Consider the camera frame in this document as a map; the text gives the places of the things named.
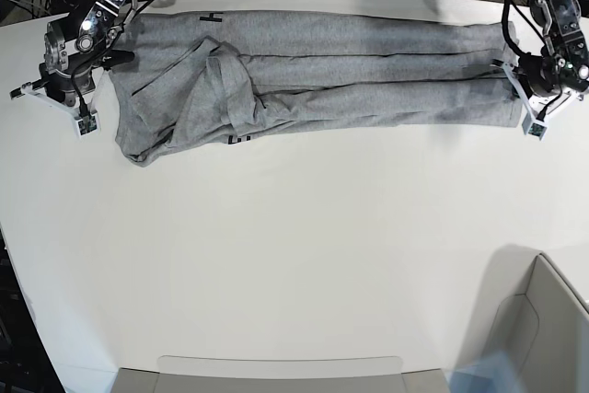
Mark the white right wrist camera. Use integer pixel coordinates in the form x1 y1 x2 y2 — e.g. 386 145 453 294
74 111 100 138

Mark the beige storage bin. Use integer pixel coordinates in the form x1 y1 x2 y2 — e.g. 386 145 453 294
484 254 588 392

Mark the grey T-shirt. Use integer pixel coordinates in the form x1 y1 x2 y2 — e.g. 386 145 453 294
110 11 522 167

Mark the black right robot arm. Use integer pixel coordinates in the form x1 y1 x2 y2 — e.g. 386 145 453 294
10 0 141 135

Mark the blue translucent object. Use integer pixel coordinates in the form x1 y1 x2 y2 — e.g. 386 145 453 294
446 351 525 393

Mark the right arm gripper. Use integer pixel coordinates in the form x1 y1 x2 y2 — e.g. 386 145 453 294
10 54 134 124

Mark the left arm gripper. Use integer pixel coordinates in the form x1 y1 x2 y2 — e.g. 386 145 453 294
491 56 584 124

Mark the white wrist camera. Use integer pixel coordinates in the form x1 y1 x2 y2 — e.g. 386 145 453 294
522 115 549 140
74 111 100 138

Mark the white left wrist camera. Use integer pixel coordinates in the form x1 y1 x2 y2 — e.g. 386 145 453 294
522 115 549 140

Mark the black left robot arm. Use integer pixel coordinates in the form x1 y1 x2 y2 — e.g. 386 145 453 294
493 0 588 139

